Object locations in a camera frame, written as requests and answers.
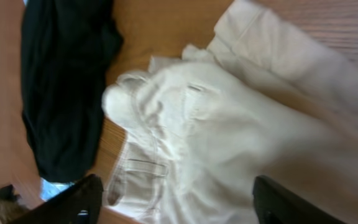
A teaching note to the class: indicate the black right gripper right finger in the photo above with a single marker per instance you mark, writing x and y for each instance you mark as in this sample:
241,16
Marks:
274,204

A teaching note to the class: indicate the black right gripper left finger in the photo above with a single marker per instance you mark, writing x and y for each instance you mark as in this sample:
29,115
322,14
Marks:
81,203

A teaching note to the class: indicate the light blue garment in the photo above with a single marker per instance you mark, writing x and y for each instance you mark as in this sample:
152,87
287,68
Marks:
49,190

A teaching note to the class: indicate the beige cotton shorts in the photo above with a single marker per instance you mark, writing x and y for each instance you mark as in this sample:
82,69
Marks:
263,98

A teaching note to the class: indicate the black garment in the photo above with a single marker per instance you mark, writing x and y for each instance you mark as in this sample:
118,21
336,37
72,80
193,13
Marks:
67,47

